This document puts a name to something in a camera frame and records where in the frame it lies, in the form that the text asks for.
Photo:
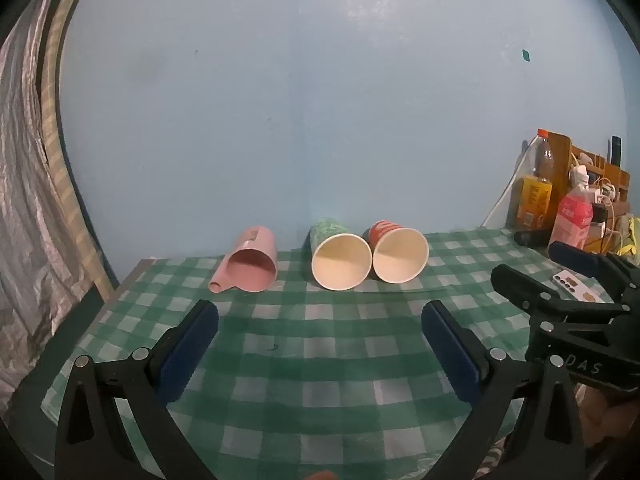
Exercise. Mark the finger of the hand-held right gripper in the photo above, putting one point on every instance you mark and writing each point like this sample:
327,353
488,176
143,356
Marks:
520,285
575,255

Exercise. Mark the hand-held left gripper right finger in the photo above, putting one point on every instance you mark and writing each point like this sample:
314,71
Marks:
452,352

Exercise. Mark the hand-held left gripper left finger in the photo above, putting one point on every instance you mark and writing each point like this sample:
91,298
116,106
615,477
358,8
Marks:
186,350

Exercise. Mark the red paper cup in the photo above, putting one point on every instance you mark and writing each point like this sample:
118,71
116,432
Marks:
400,255

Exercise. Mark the green paper cup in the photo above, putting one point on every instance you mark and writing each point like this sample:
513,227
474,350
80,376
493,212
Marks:
341,262

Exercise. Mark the person's right hand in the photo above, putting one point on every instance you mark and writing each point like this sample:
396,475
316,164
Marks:
612,412

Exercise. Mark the white card with dots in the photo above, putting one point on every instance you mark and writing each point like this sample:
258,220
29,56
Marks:
575,285

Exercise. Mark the pink drink bottle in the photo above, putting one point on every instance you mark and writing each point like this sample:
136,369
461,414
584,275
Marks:
570,220

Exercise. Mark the black cylindrical object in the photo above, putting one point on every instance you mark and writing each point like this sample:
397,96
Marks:
531,238

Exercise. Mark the white charger plug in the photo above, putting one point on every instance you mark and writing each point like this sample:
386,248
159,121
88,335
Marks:
600,210

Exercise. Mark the yellow cloth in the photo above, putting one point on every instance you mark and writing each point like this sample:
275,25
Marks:
631,237

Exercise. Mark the orange-capped bottle with yellow label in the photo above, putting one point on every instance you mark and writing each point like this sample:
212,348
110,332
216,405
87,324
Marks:
537,195

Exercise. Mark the wooden desk organizer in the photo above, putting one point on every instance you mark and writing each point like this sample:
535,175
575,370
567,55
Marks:
592,162

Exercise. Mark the black stick in organizer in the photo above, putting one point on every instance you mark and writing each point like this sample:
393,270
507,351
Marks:
616,151

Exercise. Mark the green checkered tablecloth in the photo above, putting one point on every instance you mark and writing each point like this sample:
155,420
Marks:
320,360

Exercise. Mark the silver curtain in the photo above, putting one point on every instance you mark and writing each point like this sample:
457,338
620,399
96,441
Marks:
25,210

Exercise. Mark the striped wooden frame strip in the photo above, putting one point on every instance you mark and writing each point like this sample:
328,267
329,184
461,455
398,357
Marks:
65,160

